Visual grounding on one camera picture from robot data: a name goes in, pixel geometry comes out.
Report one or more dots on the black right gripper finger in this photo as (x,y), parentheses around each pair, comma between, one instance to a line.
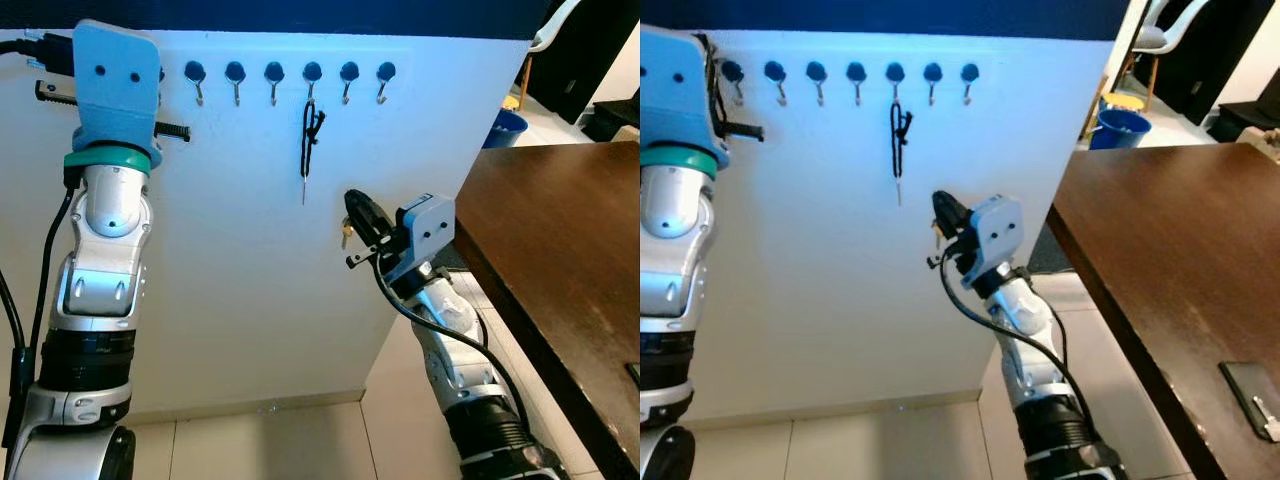
(945,222)
(376,228)
(356,222)
(962,226)

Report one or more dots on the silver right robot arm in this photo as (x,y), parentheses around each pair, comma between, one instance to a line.
(1030,350)
(455,345)

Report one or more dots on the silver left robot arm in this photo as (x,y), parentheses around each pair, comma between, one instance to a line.
(105,290)
(675,290)

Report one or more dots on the blue disc metal hook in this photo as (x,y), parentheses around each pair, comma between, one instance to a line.
(273,70)
(234,70)
(969,71)
(733,70)
(195,70)
(856,70)
(932,71)
(895,71)
(349,70)
(386,70)
(775,70)
(312,70)
(816,70)

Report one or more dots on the white hook board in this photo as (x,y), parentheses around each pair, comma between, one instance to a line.
(250,280)
(850,320)

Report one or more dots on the low black box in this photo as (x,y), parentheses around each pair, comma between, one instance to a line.
(610,115)
(1240,118)

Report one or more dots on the blue plastic bucket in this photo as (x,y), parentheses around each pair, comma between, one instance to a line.
(1120,130)
(507,130)

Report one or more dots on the tall black cabinet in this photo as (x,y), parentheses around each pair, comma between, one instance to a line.
(580,60)
(1210,50)

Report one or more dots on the dark brown wooden table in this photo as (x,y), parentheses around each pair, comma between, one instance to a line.
(560,250)
(1180,260)

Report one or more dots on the yellow round lid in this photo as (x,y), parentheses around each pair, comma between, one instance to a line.
(511,102)
(1122,100)

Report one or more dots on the white shell chair wooden legs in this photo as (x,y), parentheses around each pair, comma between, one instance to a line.
(548,35)
(1150,35)

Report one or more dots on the black flat device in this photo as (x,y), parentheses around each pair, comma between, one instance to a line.
(1245,385)
(634,374)

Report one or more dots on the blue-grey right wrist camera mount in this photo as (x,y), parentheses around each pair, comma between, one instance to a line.
(995,225)
(430,225)

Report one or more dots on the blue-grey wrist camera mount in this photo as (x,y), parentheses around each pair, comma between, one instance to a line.
(115,90)
(995,225)
(430,225)
(675,90)

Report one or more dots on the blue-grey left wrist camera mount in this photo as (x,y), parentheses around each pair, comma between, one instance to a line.
(115,90)
(675,90)

